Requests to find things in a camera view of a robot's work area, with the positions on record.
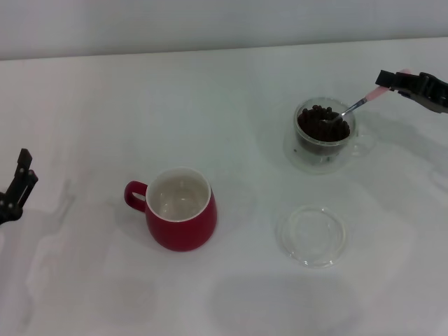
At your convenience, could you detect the clear glass saucer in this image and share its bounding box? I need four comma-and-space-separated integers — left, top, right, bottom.
276, 204, 347, 269

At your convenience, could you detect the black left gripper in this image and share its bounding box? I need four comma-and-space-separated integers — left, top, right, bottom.
0, 148, 39, 227

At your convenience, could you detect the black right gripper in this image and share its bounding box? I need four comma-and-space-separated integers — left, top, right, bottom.
375, 69, 448, 113

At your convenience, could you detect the clear double-wall glass cup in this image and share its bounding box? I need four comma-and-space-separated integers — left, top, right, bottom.
283, 97, 375, 175

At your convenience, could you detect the pink-handled metal spoon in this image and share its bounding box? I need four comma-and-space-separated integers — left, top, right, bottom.
318, 68, 411, 124

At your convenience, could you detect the red ceramic mug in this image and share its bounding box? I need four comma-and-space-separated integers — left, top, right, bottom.
123, 166, 218, 252

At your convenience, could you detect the pile of coffee beans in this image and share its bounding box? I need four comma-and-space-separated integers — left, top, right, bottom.
296, 104, 351, 157

